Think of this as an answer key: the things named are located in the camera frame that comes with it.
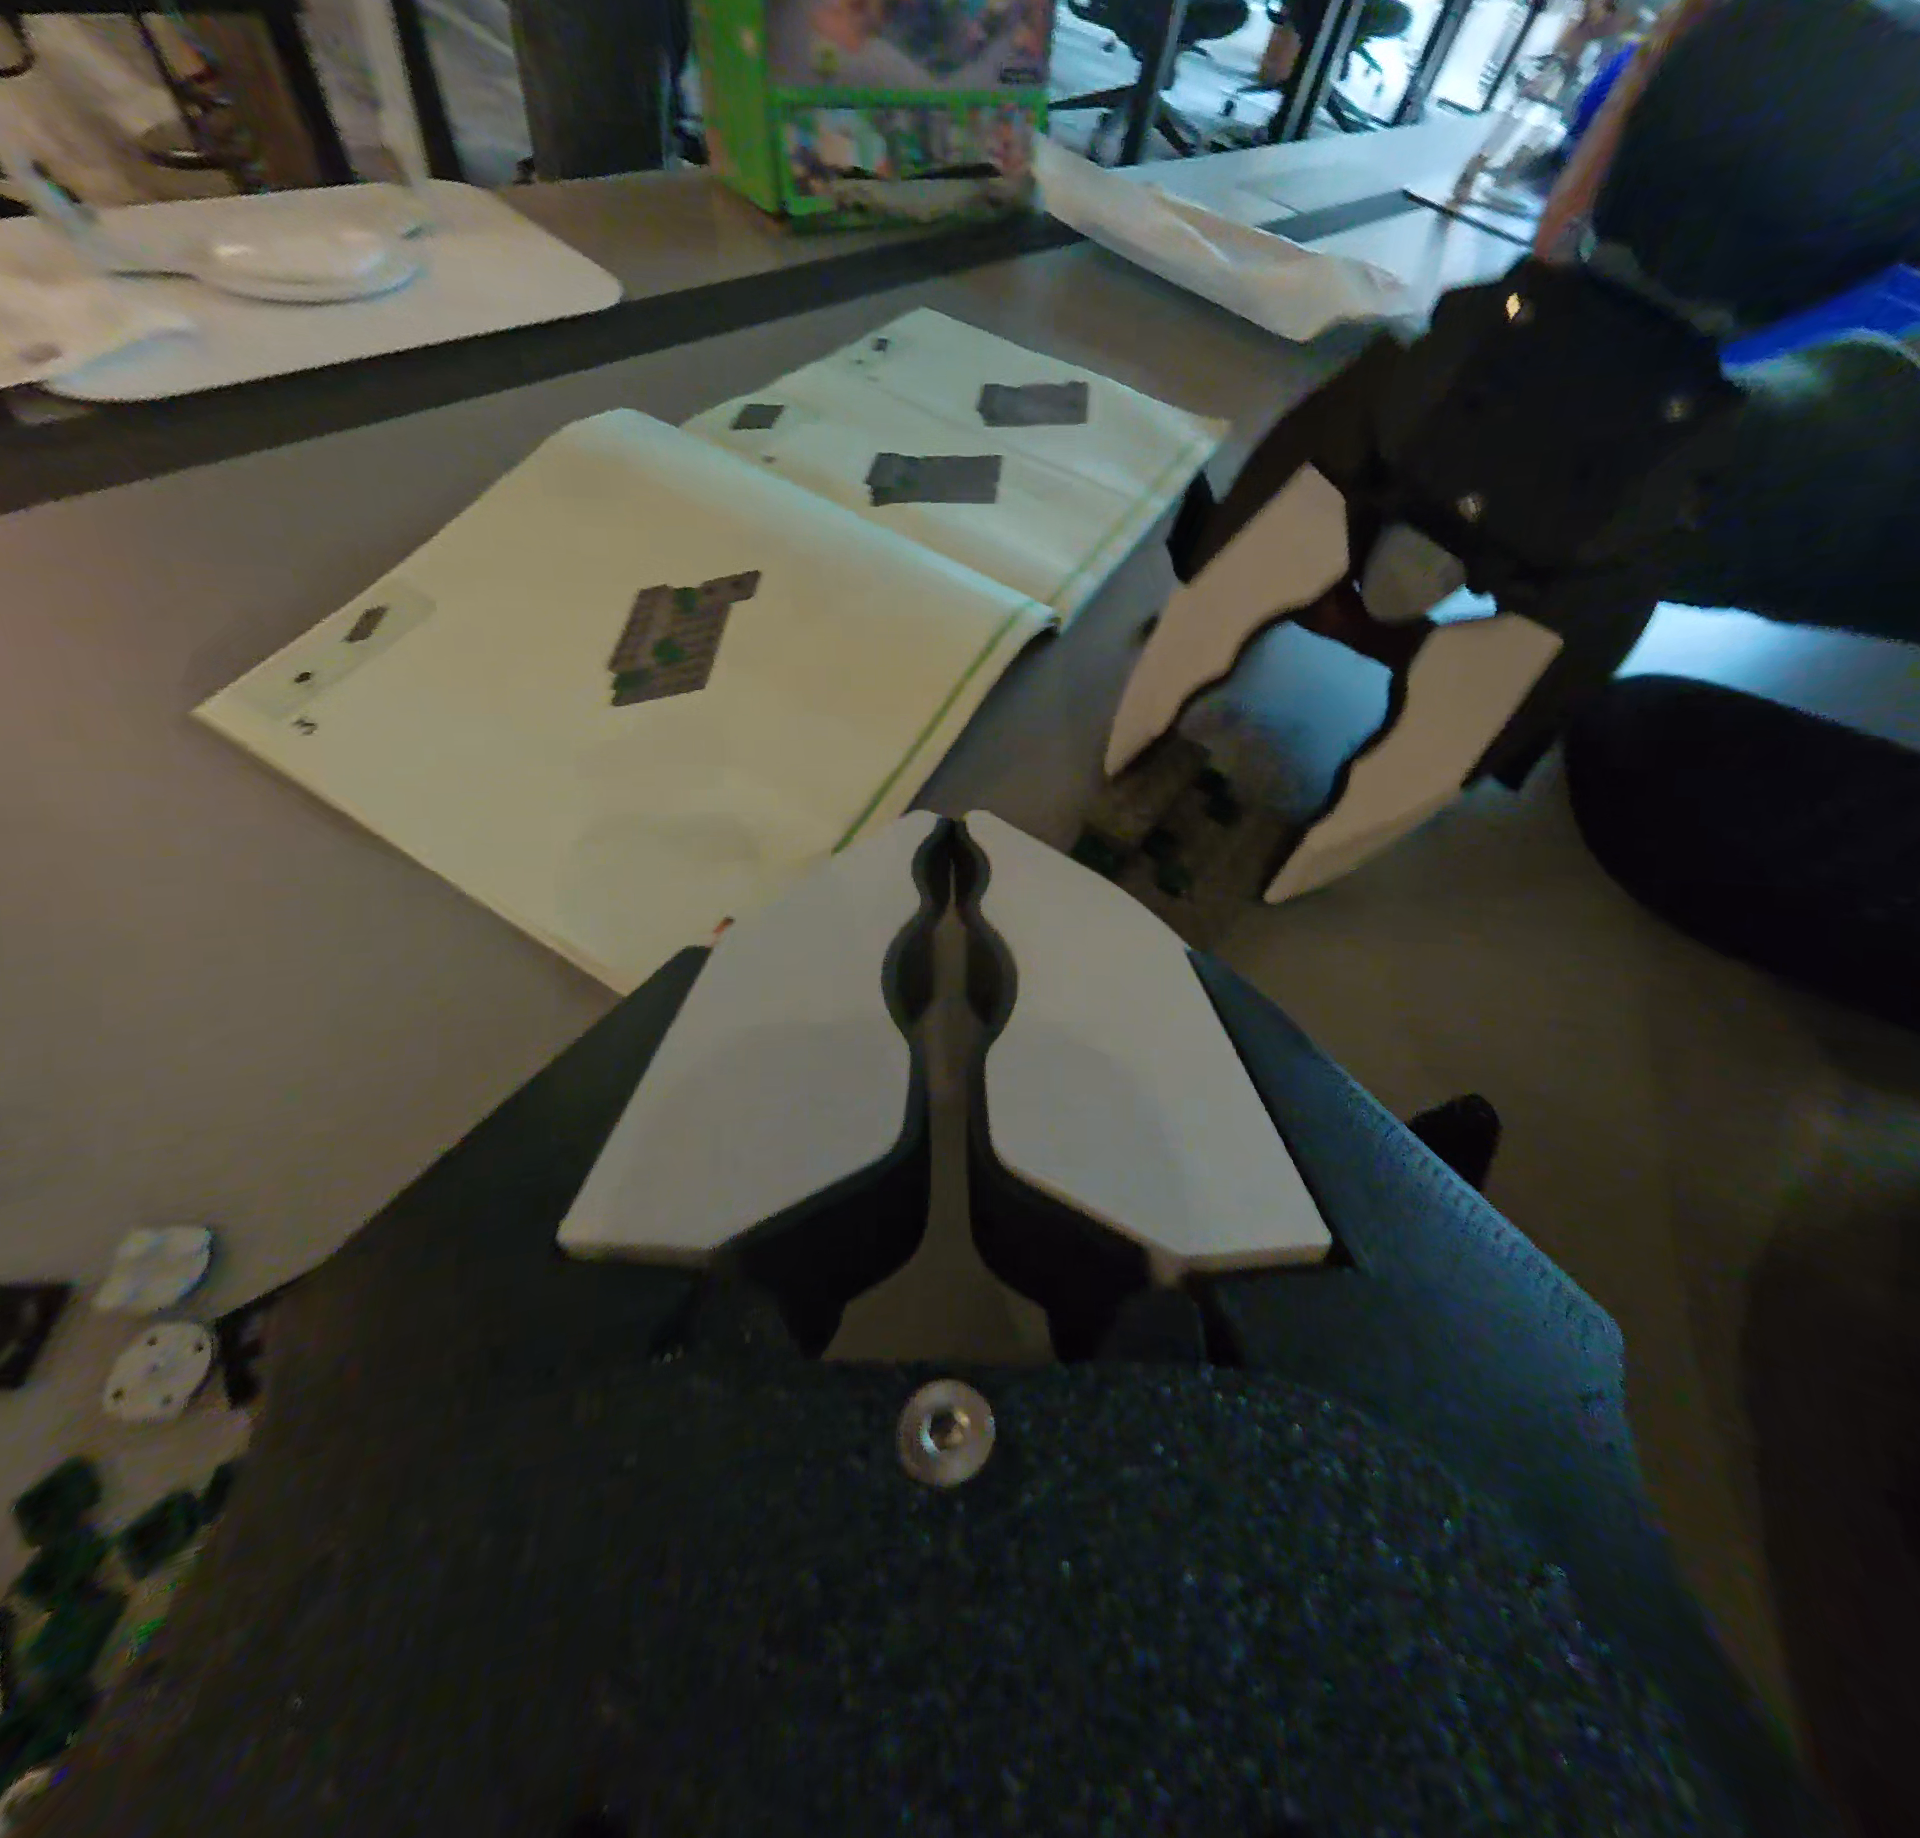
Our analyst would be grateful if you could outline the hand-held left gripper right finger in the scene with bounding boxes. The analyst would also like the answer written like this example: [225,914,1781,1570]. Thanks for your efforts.
[963,807,1339,1364]

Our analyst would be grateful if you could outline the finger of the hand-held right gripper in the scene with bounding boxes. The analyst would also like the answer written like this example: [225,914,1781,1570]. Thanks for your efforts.
[1106,461,1355,782]
[1263,616,1567,908]

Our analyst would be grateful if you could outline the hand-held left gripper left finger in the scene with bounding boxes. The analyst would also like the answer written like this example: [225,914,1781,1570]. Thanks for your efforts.
[558,811,961,1354]

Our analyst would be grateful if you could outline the grey studded building plate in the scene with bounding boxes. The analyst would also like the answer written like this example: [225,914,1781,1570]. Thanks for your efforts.
[1082,728,1314,911]

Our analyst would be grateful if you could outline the person's right forearm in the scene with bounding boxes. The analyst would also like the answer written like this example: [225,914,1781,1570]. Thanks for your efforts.
[1576,0,1920,641]

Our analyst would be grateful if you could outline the adjacent grey desk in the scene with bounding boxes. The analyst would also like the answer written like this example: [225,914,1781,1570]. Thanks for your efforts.
[0,111,1567,522]

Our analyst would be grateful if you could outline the person's right hand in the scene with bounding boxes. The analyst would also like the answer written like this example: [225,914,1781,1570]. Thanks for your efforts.
[1310,577,1404,661]

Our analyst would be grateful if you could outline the blue plastic bin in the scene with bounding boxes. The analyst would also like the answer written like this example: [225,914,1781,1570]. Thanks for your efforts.
[1714,267,1920,372]

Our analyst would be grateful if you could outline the black textured cushion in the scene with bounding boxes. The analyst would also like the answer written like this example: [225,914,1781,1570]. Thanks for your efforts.
[1560,671,1920,1032]

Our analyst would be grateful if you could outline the open instruction booklet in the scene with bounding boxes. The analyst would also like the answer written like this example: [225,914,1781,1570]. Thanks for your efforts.
[190,306,1237,995]

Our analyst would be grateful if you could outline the black office chair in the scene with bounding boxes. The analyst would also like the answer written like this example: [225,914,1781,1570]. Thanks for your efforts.
[1047,0,1258,163]
[1264,0,1416,132]

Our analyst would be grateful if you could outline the colourful printed toy box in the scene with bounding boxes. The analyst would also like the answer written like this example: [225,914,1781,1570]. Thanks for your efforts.
[681,0,1076,237]

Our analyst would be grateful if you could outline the pile of small building pieces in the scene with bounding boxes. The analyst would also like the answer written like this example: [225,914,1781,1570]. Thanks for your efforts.
[0,1220,260,1767]

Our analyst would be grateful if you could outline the white flat tray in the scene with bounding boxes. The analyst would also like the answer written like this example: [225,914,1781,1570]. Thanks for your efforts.
[0,177,627,409]

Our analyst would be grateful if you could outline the white round plate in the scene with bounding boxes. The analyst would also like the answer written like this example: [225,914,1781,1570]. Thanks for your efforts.
[87,205,432,310]

